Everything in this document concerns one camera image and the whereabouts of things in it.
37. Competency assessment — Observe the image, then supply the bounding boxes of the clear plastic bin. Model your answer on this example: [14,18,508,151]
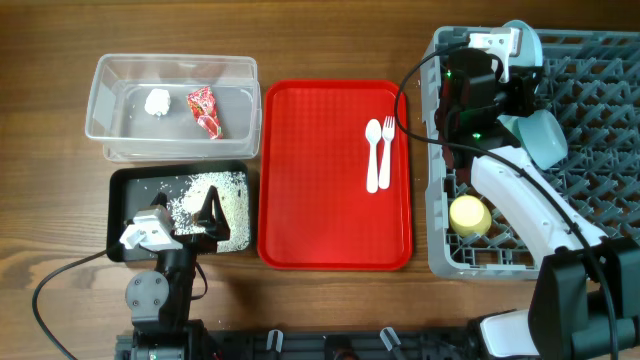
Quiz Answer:
[85,53,262,162]

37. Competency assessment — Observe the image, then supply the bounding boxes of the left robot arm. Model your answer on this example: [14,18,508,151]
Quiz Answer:
[120,186,230,335]

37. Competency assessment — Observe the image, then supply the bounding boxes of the white plastic spoon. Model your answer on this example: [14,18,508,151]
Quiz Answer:
[365,119,381,194]

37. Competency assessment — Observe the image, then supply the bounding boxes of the white tissue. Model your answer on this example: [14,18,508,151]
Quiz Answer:
[144,88,171,116]

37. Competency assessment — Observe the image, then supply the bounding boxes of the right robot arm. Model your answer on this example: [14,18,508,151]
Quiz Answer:
[436,43,639,359]

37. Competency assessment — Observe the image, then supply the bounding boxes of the light blue bowl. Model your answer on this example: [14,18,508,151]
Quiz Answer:
[516,110,568,170]

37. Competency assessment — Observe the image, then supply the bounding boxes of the light blue plate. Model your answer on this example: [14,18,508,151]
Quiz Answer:
[504,20,543,67]

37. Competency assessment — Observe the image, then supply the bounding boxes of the left black cable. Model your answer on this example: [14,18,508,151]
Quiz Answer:
[31,248,126,360]

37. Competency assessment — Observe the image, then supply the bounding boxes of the rice leftovers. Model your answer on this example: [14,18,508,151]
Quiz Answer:
[137,171,251,253]

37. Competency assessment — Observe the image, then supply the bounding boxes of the yellow cup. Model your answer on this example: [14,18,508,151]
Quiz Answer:
[449,195,492,237]

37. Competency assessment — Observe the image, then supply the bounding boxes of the white plastic fork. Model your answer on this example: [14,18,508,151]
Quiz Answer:
[378,116,395,189]

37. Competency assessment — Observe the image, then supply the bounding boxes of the red snack wrapper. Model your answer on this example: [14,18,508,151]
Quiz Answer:
[187,86,223,139]

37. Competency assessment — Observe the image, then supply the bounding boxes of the red serving tray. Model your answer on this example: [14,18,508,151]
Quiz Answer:
[257,79,413,271]

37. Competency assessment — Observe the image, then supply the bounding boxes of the black plastic tray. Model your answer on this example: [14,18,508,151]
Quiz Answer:
[106,160,252,262]

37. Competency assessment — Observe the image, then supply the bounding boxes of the green bowl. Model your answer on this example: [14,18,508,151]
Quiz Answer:
[498,115,522,148]

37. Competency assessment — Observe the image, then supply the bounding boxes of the grey dishwasher rack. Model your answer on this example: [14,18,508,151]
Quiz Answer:
[425,29,639,280]

